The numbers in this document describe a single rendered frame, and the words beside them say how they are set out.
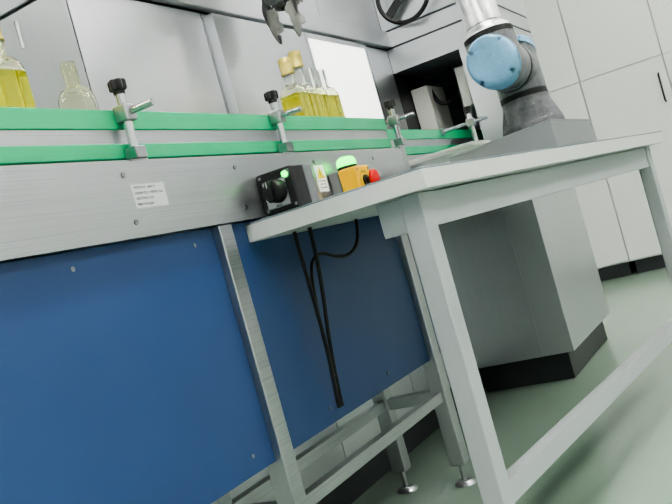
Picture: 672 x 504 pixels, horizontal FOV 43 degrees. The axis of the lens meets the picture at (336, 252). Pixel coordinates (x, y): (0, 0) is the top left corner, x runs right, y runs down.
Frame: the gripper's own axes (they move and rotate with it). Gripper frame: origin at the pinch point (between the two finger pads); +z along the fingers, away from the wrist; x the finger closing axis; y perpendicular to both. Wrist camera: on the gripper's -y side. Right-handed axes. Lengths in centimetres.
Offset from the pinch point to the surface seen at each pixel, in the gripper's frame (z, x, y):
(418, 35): -11, 0, 101
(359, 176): 43, -22, -28
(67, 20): -3, 17, -60
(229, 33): -4.2, 12.1, -7.7
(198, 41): -2.1, 15.3, -17.9
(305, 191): 45, -23, -55
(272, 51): -1.0, 11.9, 11.7
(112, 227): 45, -14, -99
